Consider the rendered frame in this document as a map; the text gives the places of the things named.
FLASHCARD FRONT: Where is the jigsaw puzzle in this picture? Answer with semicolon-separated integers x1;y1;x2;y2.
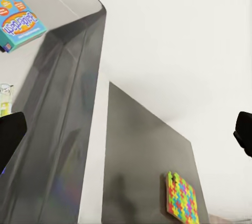
166;172;199;224

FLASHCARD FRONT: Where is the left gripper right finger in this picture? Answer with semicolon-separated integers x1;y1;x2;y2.
235;111;252;154

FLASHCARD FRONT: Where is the board game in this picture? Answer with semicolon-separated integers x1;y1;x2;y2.
0;0;47;53
0;81;13;117

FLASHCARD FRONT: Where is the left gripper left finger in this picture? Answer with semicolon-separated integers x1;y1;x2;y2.
0;112;27;175

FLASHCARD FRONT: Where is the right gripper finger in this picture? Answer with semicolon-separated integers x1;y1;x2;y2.
234;131;250;154

